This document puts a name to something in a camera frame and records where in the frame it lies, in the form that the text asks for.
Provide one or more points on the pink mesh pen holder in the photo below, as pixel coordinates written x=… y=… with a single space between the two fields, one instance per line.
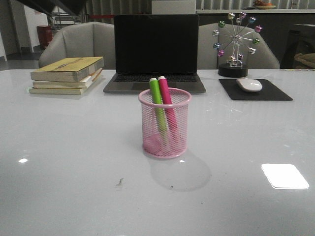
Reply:
x=164 y=126

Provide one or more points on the grey open laptop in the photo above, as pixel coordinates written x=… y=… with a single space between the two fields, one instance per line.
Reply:
x=149 y=46

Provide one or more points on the middle beige book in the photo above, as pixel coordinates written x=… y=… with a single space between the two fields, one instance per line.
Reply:
x=84 y=83

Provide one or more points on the beige book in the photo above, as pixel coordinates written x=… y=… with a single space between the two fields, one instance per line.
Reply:
x=68 y=91
x=84 y=83

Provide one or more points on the right grey armchair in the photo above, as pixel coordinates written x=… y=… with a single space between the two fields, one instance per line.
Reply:
x=207 y=57

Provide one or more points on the grey armchair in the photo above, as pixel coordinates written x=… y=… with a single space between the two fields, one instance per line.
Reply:
x=207 y=57
x=93 y=39

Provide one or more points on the white computer mouse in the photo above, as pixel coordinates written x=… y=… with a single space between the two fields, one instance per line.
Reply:
x=249 y=85

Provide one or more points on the top yellow book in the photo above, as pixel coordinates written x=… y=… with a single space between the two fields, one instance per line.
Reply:
x=68 y=69

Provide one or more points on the left grey armchair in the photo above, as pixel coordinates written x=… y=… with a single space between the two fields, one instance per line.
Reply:
x=93 y=39

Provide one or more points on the white box behind laptop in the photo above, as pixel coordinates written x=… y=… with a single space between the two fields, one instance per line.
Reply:
x=173 y=7

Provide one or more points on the ferris wheel desk toy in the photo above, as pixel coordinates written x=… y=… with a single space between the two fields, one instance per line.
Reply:
x=235 y=38

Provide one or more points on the bottom beige book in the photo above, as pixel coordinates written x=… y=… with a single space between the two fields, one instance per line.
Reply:
x=68 y=91

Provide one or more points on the red bin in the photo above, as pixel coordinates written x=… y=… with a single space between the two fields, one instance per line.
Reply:
x=44 y=36

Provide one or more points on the fruit bowl on counter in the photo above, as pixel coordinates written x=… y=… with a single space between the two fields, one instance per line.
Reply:
x=260 y=4

